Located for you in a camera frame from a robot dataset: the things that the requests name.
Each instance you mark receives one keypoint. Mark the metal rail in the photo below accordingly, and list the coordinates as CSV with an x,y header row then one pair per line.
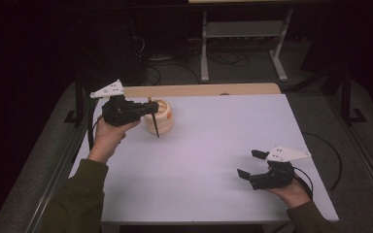
x,y
56,181
366,161

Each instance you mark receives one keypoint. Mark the person's left hand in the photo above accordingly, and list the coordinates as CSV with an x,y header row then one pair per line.
x,y
108,139

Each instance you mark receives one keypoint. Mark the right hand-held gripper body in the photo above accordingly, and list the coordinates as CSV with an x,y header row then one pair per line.
x,y
273,178

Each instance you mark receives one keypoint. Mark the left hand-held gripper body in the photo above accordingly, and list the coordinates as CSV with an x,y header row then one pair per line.
x,y
118,111

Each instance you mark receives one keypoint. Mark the black metal stand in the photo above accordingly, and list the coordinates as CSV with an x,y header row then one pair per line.
x,y
79,97
346,97

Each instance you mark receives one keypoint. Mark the person's right hand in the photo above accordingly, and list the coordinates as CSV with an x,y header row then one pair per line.
x,y
293,195

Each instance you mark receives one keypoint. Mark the white table mat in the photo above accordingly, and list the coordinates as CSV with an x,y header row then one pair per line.
x,y
207,161

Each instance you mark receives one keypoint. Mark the wooden table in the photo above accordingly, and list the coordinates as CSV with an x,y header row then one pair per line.
x,y
200,90

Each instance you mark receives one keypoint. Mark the cream ribbed pen holder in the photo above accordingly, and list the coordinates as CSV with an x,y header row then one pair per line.
x,y
165,124

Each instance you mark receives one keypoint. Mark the white metal desk frame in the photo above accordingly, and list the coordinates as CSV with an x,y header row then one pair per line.
x,y
204,48

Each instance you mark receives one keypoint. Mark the black pencil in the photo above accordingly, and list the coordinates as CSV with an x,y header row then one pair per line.
x,y
155,126

